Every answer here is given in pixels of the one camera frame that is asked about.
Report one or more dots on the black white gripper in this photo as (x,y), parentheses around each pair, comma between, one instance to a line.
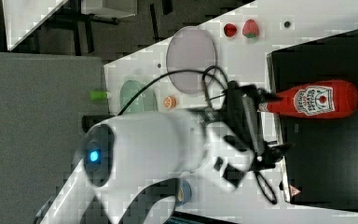
(238,112)

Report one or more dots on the red plush ketchup bottle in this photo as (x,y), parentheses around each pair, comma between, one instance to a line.
(329,99)

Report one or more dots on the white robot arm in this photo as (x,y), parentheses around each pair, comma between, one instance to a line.
(134,164)

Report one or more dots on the strawberry toy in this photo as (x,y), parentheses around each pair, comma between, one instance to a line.
(250,29)

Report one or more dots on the dark red berry toy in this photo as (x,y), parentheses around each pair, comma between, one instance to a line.
(230,30)

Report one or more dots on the blue bowl with contents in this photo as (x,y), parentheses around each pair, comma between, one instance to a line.
(184,194)

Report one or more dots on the round grey plate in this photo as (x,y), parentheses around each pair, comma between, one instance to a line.
(190,48)

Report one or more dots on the green cylinder object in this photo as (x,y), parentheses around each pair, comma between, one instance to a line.
(99,95)

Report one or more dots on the grey partition panel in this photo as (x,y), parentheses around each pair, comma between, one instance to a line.
(43,99)

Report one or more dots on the white background table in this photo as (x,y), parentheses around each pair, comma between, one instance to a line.
(22,17)

